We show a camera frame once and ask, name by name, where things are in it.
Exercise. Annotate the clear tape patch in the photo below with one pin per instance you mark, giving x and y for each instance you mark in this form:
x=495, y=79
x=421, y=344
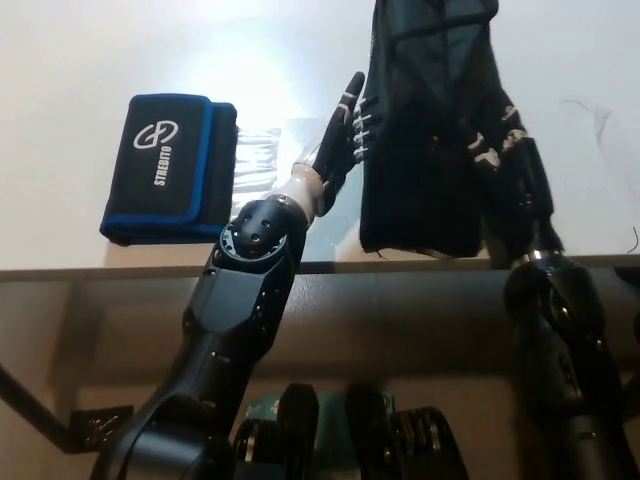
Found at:
x=260, y=155

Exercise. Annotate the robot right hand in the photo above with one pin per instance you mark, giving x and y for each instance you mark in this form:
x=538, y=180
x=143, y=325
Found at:
x=520, y=175

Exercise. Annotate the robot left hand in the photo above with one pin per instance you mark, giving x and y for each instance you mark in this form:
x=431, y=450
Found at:
x=335, y=145

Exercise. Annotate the black blue-trimmed Strebito case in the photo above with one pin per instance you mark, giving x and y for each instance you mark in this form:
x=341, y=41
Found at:
x=160, y=170

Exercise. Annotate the black fabric lunch bag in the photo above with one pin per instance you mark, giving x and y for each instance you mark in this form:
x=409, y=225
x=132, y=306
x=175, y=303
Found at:
x=425, y=150

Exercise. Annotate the black diagonal table leg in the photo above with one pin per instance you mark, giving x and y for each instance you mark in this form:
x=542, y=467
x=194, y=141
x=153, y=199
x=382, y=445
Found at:
x=30, y=395

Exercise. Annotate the clear plastic film sheet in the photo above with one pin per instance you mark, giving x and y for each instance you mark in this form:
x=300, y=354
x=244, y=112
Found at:
x=590, y=190

